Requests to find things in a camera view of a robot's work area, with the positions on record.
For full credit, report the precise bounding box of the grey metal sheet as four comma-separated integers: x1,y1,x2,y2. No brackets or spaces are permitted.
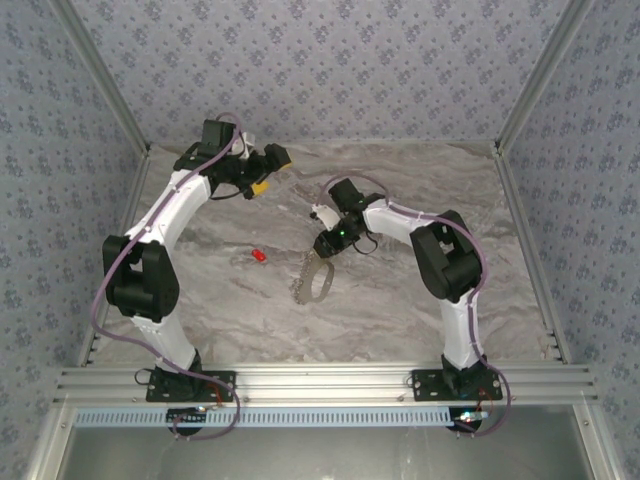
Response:
24,404,626,480

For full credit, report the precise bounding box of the small circuit board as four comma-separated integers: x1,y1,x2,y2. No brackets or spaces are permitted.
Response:
167,405,209,425
452,409,490,426

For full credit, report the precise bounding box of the long aluminium mounting rail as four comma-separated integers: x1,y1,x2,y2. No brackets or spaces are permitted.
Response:
53,363,600,407

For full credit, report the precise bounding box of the slanted aluminium corner post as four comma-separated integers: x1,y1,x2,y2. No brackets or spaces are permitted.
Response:
493,0,597,154
49,0,153,154

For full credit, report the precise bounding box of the slotted pale cable duct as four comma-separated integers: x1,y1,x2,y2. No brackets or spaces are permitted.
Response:
74,405,464,429

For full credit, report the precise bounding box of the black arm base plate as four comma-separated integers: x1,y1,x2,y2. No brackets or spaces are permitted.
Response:
411,368,504,402
145,369,237,403

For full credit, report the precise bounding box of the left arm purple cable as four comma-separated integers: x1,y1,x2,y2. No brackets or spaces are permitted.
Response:
92,112,244,442

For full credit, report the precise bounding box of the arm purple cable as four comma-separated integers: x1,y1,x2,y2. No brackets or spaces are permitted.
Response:
319,172,512,439
92,112,244,442

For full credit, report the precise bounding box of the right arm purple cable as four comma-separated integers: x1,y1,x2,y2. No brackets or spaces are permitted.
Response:
319,172,512,439

